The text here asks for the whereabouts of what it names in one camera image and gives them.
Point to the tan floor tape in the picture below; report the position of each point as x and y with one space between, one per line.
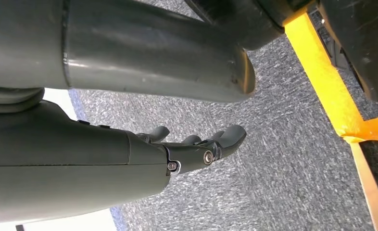
370 191

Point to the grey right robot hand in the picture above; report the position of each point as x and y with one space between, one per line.
64 150

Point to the yellow floor tape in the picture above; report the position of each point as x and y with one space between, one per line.
326 79

